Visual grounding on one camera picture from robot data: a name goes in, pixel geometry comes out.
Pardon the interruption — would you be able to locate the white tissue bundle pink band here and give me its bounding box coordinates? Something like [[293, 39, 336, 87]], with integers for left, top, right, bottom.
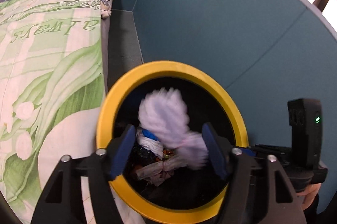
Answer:
[[136, 155, 187, 186]]

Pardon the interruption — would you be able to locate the blue glove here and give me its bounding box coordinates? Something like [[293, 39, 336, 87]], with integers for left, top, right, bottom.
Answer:
[[142, 129, 159, 141]]

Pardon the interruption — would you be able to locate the lavender foam net bundle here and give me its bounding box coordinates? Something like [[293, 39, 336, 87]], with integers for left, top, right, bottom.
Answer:
[[138, 88, 209, 169]]

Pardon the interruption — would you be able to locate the yellow rimmed black trash bin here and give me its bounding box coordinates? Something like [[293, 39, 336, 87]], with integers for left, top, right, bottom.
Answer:
[[96, 61, 249, 223]]

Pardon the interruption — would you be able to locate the person's right hand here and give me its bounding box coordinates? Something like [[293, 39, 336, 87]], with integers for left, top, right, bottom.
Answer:
[[296, 184, 322, 210]]

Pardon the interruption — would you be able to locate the green floral quilt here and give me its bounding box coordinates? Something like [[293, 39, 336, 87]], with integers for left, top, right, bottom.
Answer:
[[0, 0, 148, 224]]

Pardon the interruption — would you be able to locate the black tracking camera box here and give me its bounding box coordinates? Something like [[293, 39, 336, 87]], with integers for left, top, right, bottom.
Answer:
[[287, 98, 323, 170]]

